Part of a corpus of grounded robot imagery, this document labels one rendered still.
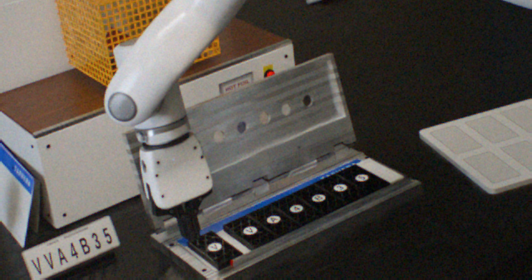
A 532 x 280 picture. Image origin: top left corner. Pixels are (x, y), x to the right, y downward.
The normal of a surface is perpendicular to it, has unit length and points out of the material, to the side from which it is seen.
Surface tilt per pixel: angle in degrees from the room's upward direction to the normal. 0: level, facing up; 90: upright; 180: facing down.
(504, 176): 0
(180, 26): 50
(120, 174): 90
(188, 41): 55
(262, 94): 74
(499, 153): 0
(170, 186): 78
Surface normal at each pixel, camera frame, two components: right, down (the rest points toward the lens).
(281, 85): 0.51, 0.05
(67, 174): 0.57, 0.32
